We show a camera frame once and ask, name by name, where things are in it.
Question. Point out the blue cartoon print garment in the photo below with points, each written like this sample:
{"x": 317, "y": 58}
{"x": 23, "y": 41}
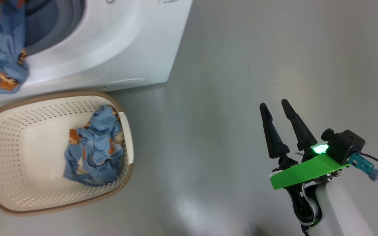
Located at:
{"x": 2, "y": 42}
{"x": 97, "y": 147}

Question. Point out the white front-load washing machine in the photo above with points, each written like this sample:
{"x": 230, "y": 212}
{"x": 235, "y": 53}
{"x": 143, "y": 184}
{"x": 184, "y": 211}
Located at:
{"x": 126, "y": 49}

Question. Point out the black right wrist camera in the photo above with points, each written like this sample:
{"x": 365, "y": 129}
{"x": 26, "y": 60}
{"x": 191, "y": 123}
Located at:
{"x": 346, "y": 146}

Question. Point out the cream perforated laundry basket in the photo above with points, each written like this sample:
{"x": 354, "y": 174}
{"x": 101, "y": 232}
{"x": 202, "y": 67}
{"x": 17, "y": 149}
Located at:
{"x": 28, "y": 147}

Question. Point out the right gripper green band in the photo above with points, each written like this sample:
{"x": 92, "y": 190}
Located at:
{"x": 307, "y": 172}

